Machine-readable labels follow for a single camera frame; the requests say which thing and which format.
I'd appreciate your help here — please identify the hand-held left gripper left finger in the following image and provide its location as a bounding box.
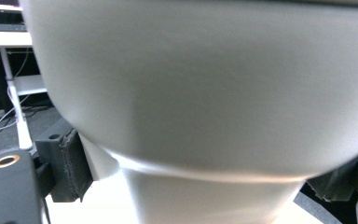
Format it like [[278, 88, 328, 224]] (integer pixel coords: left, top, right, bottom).
[[34, 118, 94, 203]]

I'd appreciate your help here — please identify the white ceramic bowl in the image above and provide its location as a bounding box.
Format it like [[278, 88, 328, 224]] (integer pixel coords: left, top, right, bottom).
[[20, 0, 358, 224]]

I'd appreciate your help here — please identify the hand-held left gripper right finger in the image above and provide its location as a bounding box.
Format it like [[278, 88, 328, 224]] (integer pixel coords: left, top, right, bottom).
[[305, 148, 358, 203]]

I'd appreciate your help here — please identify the white cable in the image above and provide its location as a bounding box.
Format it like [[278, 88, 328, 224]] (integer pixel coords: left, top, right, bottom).
[[0, 49, 31, 138]]

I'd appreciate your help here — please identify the white shelf board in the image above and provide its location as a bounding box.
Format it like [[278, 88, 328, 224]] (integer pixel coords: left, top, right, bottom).
[[13, 74, 48, 97]]

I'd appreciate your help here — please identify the white desk with metal leg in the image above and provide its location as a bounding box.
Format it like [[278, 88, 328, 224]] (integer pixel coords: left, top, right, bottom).
[[0, 30, 34, 151]]

